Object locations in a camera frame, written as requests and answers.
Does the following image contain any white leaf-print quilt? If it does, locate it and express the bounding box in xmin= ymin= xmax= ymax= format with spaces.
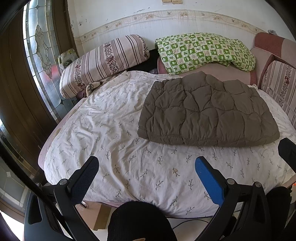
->
xmin=43 ymin=70 xmax=296 ymax=219

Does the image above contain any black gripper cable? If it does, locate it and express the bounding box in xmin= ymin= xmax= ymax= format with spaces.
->
xmin=0 ymin=140 xmax=68 ymax=241

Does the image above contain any leaded glass window pane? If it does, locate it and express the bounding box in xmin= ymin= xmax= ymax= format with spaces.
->
xmin=23 ymin=0 xmax=78 ymax=122
xmin=0 ymin=120 xmax=47 ymax=210

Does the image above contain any striped floral cushion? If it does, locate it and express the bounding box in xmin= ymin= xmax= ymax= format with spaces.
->
xmin=259 ymin=60 xmax=296 ymax=128

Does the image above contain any crumpled floral cloth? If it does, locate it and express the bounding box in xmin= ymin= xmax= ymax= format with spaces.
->
xmin=84 ymin=81 xmax=102 ymax=97

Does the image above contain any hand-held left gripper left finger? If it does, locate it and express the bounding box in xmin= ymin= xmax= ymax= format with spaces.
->
xmin=24 ymin=156 xmax=100 ymax=241

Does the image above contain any person's black trouser leg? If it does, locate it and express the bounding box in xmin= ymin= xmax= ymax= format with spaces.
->
xmin=107 ymin=201 xmax=179 ymax=241
xmin=265 ymin=185 xmax=292 ymax=241

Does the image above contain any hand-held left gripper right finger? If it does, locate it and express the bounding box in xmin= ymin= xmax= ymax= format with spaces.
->
xmin=195 ymin=156 xmax=271 ymax=241

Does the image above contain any green checkered blanket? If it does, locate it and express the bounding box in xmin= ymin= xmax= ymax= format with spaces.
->
xmin=154 ymin=33 xmax=257 ymax=75

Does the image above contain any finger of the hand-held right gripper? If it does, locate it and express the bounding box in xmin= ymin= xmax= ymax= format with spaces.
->
xmin=278 ymin=138 xmax=296 ymax=172

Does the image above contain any cardboard box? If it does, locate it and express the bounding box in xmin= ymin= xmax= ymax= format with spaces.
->
xmin=84 ymin=201 xmax=112 ymax=231

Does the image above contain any brown wooden door panel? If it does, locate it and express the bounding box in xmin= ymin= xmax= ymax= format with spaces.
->
xmin=0 ymin=11 xmax=61 ymax=176

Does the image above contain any grey puffer jacket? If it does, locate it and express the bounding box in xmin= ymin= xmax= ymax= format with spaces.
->
xmin=137 ymin=71 xmax=281 ymax=147

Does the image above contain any black floor cable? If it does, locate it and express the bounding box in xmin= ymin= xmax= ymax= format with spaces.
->
xmin=166 ymin=218 xmax=214 ymax=232

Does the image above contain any striped floral bolster pillow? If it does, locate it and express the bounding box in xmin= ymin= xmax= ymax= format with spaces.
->
xmin=59 ymin=34 xmax=150 ymax=99

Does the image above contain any floral printed box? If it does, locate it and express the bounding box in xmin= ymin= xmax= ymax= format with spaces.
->
xmin=58 ymin=48 xmax=79 ymax=68

